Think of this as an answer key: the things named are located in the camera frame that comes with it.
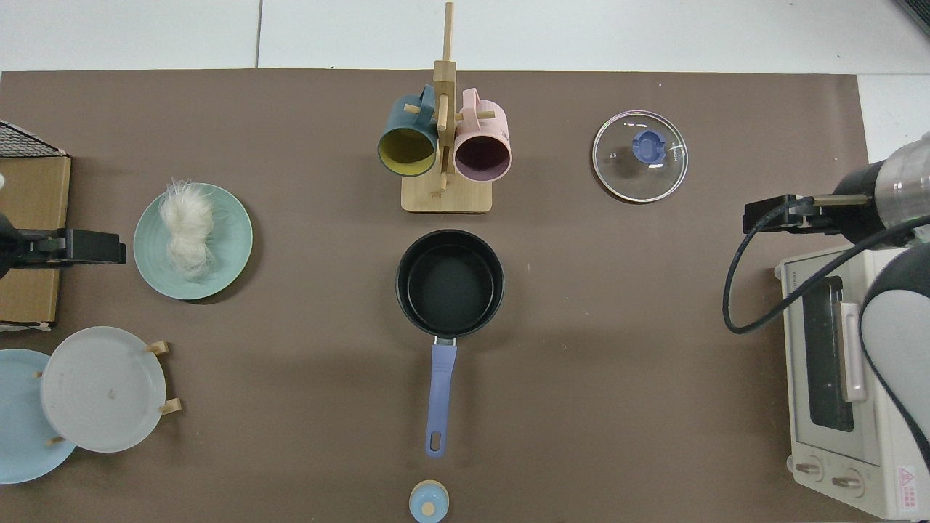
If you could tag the grey plate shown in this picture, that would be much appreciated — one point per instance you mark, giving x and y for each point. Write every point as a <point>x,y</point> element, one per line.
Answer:
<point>102,388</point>

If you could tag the pink cup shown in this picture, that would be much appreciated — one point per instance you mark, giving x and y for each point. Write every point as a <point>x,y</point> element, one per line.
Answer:
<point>483,156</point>

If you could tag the white vermicelli bundle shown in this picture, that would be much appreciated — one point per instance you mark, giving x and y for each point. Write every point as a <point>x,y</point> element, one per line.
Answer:
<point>187,229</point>

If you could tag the pale toaster oven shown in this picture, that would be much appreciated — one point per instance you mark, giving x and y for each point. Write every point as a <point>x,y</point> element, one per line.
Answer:
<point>814,428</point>

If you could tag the small blue round thing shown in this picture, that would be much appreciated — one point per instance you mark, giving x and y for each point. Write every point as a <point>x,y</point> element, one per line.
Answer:
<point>429,503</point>

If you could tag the brown table cloth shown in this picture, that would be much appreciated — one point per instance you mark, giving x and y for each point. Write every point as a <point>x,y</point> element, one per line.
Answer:
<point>617,349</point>

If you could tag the wooden cup stand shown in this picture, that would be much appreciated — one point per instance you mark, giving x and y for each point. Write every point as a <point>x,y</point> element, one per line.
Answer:
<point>447,196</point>

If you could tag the light blue plate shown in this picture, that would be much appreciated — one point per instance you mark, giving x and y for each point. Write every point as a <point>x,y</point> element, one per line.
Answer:
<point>22,428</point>

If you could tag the pale green plate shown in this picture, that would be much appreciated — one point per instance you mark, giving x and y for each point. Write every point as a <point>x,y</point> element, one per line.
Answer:
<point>229,247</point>

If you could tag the glass lid blue knob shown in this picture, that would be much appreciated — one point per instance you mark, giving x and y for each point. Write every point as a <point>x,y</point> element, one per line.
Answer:
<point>641,156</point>

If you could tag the dark teal cup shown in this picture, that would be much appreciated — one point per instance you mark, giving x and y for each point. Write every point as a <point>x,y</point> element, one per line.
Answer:
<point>407,149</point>

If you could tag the wooden plate rack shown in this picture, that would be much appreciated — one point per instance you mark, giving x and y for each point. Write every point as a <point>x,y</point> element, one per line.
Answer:
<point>171,407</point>

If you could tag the dark ribbed object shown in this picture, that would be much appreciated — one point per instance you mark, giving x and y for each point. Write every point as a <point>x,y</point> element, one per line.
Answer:
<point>921,10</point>

